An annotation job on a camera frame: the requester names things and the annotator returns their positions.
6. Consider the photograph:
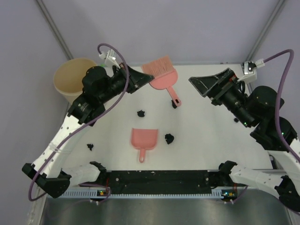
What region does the pink hand brush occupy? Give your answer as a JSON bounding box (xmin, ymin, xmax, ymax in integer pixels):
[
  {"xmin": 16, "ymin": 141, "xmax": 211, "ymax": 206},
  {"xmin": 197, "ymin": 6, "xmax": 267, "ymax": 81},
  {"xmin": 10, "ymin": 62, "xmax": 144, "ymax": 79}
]
[{"xmin": 141, "ymin": 55, "xmax": 181, "ymax": 107}]

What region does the grey slotted cable duct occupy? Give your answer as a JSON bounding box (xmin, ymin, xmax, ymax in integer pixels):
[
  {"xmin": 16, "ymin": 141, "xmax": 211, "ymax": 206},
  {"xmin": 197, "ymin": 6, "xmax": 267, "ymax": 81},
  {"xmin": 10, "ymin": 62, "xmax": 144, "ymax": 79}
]
[{"xmin": 60, "ymin": 188, "xmax": 237, "ymax": 199}]

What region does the pink dustpan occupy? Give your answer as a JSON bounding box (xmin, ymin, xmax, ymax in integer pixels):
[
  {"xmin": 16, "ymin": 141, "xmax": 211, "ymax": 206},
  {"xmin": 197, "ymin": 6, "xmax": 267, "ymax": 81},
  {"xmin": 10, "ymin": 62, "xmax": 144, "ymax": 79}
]
[{"xmin": 130, "ymin": 128, "xmax": 158, "ymax": 163}]

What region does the black paper scrap middle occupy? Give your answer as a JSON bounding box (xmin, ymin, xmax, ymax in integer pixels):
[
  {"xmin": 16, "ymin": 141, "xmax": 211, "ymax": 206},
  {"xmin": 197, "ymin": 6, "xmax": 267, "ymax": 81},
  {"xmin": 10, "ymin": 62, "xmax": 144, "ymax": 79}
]
[{"xmin": 137, "ymin": 110, "xmax": 146, "ymax": 118}]

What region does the black paper scrap centre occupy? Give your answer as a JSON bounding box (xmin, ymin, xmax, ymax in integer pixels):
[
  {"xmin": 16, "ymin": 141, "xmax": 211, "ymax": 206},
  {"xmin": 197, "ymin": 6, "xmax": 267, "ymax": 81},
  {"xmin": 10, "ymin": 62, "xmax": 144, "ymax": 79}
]
[{"xmin": 165, "ymin": 134, "xmax": 174, "ymax": 144}]

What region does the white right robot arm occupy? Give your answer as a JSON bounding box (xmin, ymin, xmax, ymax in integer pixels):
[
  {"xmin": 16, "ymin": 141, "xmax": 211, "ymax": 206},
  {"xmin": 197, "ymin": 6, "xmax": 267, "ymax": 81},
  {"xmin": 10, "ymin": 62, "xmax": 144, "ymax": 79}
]
[{"xmin": 189, "ymin": 68, "xmax": 300, "ymax": 212}]

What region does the left aluminium frame post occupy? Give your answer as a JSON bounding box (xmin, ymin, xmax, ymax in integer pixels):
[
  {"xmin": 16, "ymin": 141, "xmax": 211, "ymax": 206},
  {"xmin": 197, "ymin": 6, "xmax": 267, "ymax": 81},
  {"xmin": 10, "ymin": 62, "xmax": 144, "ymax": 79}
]
[{"xmin": 34, "ymin": 0, "xmax": 74, "ymax": 60}]

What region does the black paper scrap upper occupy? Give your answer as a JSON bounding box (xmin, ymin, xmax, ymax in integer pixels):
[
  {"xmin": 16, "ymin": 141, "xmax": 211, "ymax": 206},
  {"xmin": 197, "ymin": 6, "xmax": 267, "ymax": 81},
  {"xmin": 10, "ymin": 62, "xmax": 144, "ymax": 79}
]
[{"xmin": 171, "ymin": 100, "xmax": 177, "ymax": 109}]

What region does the right aluminium frame post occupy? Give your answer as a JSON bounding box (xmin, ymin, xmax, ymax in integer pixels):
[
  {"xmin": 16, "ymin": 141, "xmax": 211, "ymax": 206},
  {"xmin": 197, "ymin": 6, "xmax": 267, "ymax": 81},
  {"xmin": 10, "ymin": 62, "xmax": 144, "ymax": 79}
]
[{"xmin": 244, "ymin": 0, "xmax": 288, "ymax": 61}]

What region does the beige capybara bucket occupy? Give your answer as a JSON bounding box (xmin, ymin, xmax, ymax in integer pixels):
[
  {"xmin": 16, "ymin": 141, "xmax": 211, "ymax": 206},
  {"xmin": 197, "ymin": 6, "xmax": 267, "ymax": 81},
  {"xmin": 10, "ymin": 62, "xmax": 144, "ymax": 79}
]
[{"xmin": 53, "ymin": 58, "xmax": 97, "ymax": 104}]

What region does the aluminium frame post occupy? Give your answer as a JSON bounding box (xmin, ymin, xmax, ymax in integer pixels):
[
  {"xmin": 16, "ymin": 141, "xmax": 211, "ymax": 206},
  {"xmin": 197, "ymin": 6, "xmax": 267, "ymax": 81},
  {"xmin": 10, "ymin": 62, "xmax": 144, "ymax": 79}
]
[
  {"xmin": 244, "ymin": 0, "xmax": 288, "ymax": 61},
  {"xmin": 34, "ymin": 0, "xmax": 74, "ymax": 60}
]

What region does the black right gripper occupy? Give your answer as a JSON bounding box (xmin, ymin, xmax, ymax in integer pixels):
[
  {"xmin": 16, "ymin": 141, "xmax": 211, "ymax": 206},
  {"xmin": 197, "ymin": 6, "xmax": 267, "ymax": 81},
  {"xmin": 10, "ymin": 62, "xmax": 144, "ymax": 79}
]
[{"xmin": 187, "ymin": 68, "xmax": 253, "ymax": 128}]

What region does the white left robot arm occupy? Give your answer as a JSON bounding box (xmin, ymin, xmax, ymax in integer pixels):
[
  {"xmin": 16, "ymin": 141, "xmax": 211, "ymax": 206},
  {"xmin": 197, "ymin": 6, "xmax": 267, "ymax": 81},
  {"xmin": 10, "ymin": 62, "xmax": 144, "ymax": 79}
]
[{"xmin": 22, "ymin": 64, "xmax": 154, "ymax": 198}]

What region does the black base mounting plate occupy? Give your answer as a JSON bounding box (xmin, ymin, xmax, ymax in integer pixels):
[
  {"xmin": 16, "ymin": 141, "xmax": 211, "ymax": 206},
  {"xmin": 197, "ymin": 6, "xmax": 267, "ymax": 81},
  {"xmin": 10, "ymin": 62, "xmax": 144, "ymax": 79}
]
[{"xmin": 89, "ymin": 167, "xmax": 234, "ymax": 194}]

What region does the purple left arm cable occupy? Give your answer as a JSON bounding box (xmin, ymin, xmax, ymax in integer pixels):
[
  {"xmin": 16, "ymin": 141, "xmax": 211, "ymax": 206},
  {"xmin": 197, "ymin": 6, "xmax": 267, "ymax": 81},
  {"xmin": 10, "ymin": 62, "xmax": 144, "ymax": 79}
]
[{"xmin": 28, "ymin": 43, "xmax": 130, "ymax": 202}]

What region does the black paper scrap left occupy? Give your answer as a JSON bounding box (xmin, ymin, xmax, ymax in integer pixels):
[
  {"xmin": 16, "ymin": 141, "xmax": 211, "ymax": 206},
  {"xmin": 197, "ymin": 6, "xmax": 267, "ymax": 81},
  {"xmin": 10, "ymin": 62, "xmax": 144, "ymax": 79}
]
[{"xmin": 87, "ymin": 143, "xmax": 94, "ymax": 151}]

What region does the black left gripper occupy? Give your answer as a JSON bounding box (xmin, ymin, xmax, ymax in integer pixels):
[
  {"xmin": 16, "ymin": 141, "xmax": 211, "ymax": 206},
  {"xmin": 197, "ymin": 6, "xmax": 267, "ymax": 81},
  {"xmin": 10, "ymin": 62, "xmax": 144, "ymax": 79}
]
[{"xmin": 98, "ymin": 62, "xmax": 154, "ymax": 104}]

